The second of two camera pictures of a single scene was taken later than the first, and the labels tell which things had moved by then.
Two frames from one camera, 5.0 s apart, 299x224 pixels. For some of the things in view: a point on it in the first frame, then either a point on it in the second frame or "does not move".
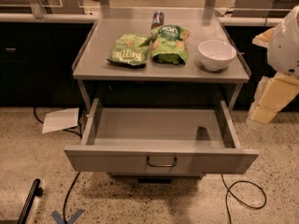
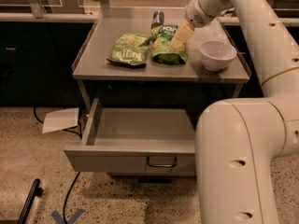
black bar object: x=35 y=190 does not move
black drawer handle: x=162 y=165 does not move
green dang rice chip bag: x=168 y=44 does not move
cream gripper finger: x=274 y=93 to x=181 y=37
